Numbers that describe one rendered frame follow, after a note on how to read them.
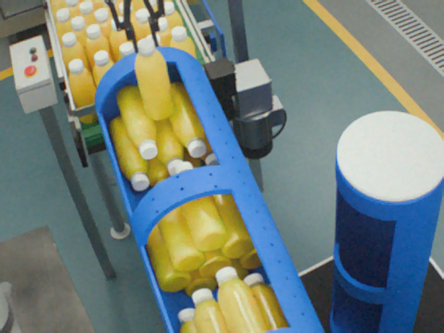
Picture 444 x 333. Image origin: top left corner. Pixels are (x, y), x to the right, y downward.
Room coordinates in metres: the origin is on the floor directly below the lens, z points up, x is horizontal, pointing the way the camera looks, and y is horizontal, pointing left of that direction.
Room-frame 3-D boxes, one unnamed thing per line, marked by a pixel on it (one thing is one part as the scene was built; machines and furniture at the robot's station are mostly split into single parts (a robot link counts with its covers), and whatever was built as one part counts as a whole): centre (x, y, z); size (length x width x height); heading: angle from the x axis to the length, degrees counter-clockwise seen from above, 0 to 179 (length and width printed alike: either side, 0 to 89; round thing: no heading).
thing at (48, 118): (1.63, 0.49, 0.50); 0.04 x 0.04 x 1.00; 11
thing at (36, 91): (1.63, 0.49, 1.05); 0.20 x 0.10 x 0.10; 11
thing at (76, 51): (1.69, 0.37, 0.99); 0.07 x 0.07 x 0.19
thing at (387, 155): (1.15, -0.40, 1.03); 0.28 x 0.28 x 0.01
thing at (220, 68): (1.56, -0.03, 0.95); 0.10 x 0.07 x 0.10; 101
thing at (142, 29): (1.73, 0.16, 0.99); 0.07 x 0.07 x 0.19
